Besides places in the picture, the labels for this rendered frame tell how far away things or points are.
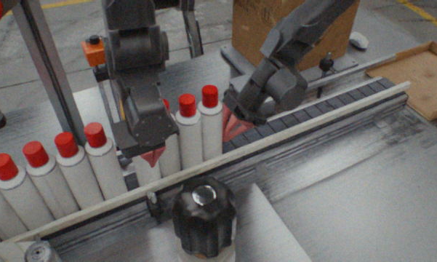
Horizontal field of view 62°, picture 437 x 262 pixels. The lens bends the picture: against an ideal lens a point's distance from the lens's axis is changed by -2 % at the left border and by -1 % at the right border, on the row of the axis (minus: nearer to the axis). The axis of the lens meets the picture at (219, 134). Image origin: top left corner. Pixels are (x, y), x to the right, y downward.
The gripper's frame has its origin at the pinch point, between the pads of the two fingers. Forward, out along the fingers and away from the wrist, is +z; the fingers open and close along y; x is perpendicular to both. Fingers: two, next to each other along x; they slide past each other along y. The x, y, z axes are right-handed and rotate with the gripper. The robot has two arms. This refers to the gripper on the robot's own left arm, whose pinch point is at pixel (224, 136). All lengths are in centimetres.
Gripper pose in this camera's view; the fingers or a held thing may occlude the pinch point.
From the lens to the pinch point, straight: 84.1
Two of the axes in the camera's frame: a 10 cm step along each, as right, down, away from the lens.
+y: 4.7, 6.3, -6.2
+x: 7.0, 1.6, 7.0
